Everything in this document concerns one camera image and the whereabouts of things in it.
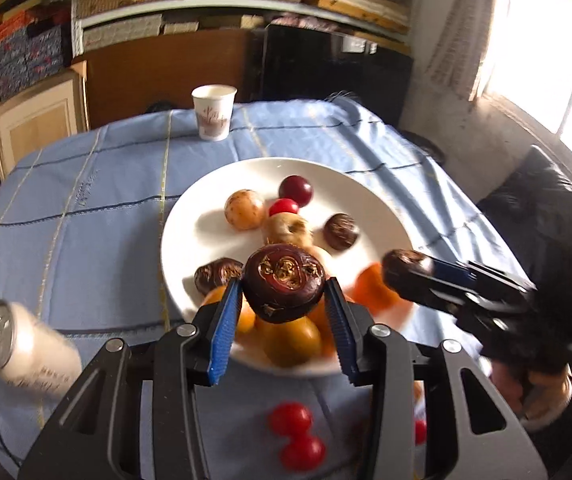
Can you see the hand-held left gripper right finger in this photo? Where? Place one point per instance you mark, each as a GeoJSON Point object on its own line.
{"type": "Point", "coordinates": [341, 332]}

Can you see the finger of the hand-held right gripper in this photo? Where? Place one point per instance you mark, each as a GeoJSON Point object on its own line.
{"type": "Point", "coordinates": [453, 271]}
{"type": "Point", "coordinates": [441, 297]}

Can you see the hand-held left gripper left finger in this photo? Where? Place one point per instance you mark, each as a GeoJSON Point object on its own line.
{"type": "Point", "coordinates": [223, 332]}

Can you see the small orange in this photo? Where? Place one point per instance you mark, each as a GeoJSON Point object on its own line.
{"type": "Point", "coordinates": [246, 320]}

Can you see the yellow-orange round fruit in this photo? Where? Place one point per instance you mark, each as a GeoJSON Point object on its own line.
{"type": "Point", "coordinates": [291, 342]}

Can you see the smooth dark purple passion fruit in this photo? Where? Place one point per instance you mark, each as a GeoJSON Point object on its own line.
{"type": "Point", "coordinates": [296, 190]}
{"type": "Point", "coordinates": [401, 265]}

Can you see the large orange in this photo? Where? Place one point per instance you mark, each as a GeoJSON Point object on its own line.
{"type": "Point", "coordinates": [371, 290]}

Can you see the wrinkled dark passion fruit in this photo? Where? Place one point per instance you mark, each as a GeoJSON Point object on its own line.
{"type": "Point", "coordinates": [216, 276]}
{"type": "Point", "coordinates": [283, 285]}
{"type": "Point", "coordinates": [341, 231]}

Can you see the white plate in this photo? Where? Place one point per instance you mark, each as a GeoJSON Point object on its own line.
{"type": "Point", "coordinates": [191, 240]}

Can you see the tan passion fruit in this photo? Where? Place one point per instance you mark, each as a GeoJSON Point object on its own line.
{"type": "Point", "coordinates": [288, 231]}

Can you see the small red tomato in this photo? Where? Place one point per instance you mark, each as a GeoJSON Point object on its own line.
{"type": "Point", "coordinates": [283, 207]}

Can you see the person's right forearm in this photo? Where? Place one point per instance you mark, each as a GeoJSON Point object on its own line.
{"type": "Point", "coordinates": [566, 435]}

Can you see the person's right hand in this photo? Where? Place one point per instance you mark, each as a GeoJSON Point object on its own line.
{"type": "Point", "coordinates": [531, 392]}

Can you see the tangerine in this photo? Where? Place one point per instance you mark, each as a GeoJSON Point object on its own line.
{"type": "Point", "coordinates": [325, 327]}

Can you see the black leather cushion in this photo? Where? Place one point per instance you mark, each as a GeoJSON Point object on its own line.
{"type": "Point", "coordinates": [521, 190]}

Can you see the spotted orange passion fruit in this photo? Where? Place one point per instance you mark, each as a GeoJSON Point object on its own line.
{"type": "Point", "coordinates": [244, 209]}

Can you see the blue checked tablecloth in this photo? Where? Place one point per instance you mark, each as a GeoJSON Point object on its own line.
{"type": "Point", "coordinates": [91, 240]}

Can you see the white drink can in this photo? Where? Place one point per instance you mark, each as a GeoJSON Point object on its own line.
{"type": "Point", "coordinates": [26, 347]}

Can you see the white paper cup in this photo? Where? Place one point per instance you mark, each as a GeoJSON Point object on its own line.
{"type": "Point", "coordinates": [213, 112]}

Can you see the bright curtained window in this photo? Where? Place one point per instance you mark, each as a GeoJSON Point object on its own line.
{"type": "Point", "coordinates": [556, 60]}

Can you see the black glossy panel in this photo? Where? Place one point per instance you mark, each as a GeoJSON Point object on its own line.
{"type": "Point", "coordinates": [326, 65]}

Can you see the pale curtain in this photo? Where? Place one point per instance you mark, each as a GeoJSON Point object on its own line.
{"type": "Point", "coordinates": [466, 25]}

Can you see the brown wooden board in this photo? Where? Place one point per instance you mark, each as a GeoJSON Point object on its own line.
{"type": "Point", "coordinates": [166, 70]}

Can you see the white metal shelf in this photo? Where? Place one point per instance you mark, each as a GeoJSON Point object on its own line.
{"type": "Point", "coordinates": [246, 10]}

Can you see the stack of blue patterned boxes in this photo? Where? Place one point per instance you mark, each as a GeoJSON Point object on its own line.
{"type": "Point", "coordinates": [31, 55]}

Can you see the pale wooden picture frame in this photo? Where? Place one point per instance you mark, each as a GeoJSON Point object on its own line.
{"type": "Point", "coordinates": [36, 120]}

